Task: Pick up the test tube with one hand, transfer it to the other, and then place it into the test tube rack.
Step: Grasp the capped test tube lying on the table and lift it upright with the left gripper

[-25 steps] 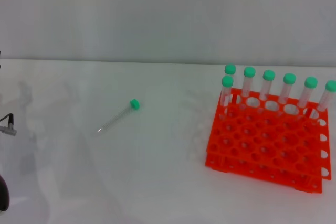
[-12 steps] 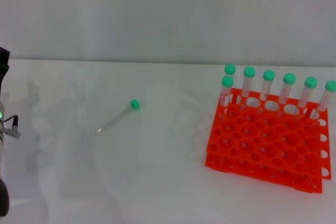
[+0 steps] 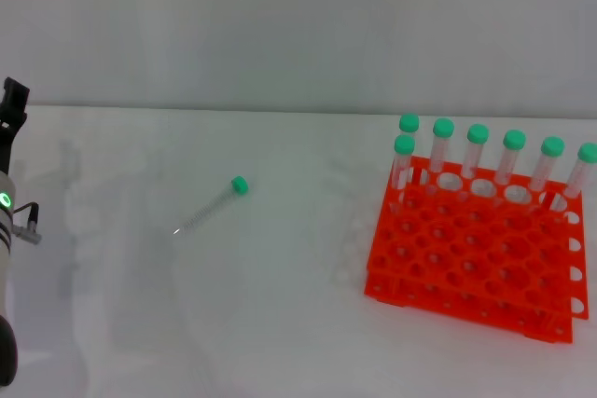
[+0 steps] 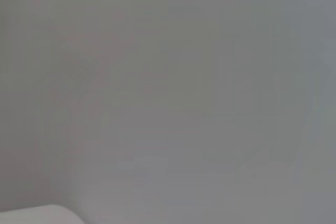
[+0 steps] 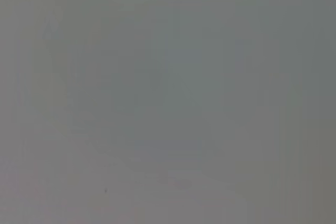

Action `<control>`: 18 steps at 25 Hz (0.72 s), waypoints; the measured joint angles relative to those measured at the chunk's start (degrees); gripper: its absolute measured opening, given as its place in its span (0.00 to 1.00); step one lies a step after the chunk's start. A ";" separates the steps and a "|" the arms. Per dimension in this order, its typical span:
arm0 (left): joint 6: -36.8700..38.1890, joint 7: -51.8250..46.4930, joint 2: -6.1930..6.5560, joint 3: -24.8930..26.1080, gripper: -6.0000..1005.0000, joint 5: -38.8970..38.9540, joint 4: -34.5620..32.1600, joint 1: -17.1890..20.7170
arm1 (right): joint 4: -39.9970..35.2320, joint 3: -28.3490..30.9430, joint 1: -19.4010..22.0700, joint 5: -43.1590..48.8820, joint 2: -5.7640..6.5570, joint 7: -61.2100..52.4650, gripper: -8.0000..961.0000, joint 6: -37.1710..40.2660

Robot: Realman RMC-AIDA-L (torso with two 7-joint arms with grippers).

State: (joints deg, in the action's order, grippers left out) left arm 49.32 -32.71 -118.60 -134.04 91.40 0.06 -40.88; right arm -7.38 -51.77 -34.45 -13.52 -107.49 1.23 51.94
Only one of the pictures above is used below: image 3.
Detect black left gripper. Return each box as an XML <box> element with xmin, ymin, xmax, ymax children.
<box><xmin>0</xmin><ymin>76</ymin><xmax>32</xmax><ymax>175</ymax></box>

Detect clear test tube green cap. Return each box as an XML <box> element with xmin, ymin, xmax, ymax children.
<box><xmin>398</xmin><ymin>113</ymin><xmax>421</xmax><ymax>185</ymax></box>
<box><xmin>457</xmin><ymin>124</ymin><xmax>491</xmax><ymax>202</ymax></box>
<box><xmin>552</xmin><ymin>142</ymin><xmax>597</xmax><ymax>221</ymax></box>
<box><xmin>424</xmin><ymin>117</ymin><xmax>456</xmax><ymax>198</ymax></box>
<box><xmin>172</xmin><ymin>175</ymin><xmax>250</xmax><ymax>237</ymax></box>
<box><xmin>390</xmin><ymin>134</ymin><xmax>417</xmax><ymax>216</ymax></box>
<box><xmin>490</xmin><ymin>130</ymin><xmax>527</xmax><ymax>211</ymax></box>
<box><xmin>525</xmin><ymin>136</ymin><xmax>566</xmax><ymax>215</ymax></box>

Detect orange test tube rack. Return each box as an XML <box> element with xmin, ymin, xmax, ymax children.
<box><xmin>363</xmin><ymin>155</ymin><xmax>590</xmax><ymax>346</ymax></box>

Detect black wrist cable silver plug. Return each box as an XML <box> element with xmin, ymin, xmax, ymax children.
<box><xmin>11</xmin><ymin>201</ymin><xmax>43</xmax><ymax>244</ymax></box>

